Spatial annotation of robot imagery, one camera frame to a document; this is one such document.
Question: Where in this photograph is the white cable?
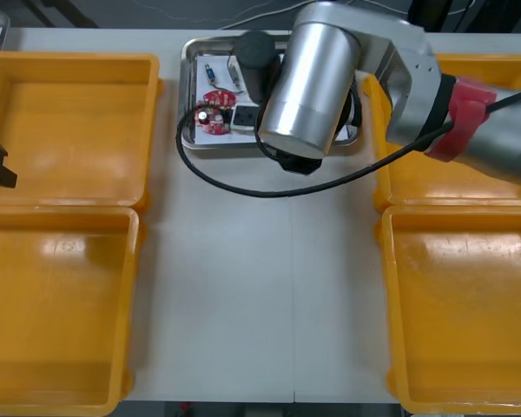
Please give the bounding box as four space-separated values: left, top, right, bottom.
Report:
132 0 309 30

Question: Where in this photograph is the white sheet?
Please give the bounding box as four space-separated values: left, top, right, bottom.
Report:
194 52 353 147

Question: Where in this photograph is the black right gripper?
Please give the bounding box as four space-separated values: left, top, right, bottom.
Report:
244 63 284 108

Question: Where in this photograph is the white label metal solenoid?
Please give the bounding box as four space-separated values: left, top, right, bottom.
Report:
225 54 248 96

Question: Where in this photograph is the yellow-orange plastic bin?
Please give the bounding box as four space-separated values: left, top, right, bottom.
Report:
0 206 148 414
0 51 164 212
373 203 521 417
362 51 521 214

